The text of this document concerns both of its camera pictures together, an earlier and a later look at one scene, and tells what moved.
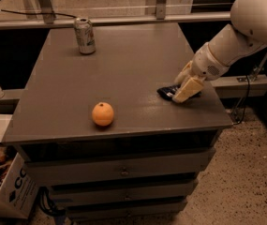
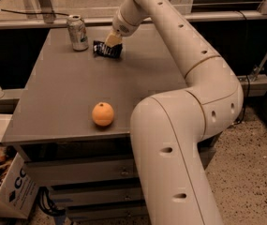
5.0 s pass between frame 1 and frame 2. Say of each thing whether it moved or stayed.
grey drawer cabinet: stayed
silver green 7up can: moved
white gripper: moved
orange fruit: stayed
